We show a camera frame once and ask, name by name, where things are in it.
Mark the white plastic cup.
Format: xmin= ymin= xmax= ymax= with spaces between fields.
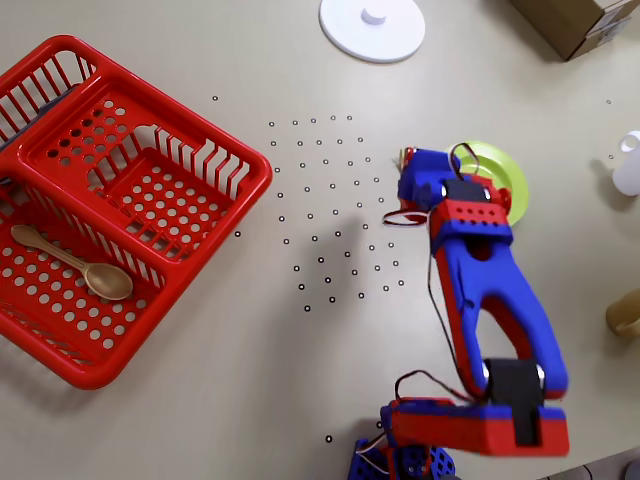
xmin=612 ymin=130 xmax=640 ymax=196

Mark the red plastic dish basket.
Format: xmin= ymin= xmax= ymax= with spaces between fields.
xmin=0 ymin=33 xmax=274 ymax=391

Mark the blue gripper with motor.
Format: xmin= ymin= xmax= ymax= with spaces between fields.
xmin=398 ymin=146 xmax=459 ymax=214

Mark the tan wooden spoon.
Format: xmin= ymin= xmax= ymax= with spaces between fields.
xmin=9 ymin=224 xmax=135 ymax=302

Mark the white round disc base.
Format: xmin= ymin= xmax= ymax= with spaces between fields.
xmin=318 ymin=0 xmax=427 ymax=64

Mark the brown cardboard box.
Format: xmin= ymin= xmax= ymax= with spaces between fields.
xmin=507 ymin=0 xmax=634 ymax=63

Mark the lime green plastic plate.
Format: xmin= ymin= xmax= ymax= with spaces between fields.
xmin=447 ymin=140 xmax=530 ymax=226

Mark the tan plastic cup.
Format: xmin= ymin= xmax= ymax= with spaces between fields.
xmin=605 ymin=288 xmax=640 ymax=340

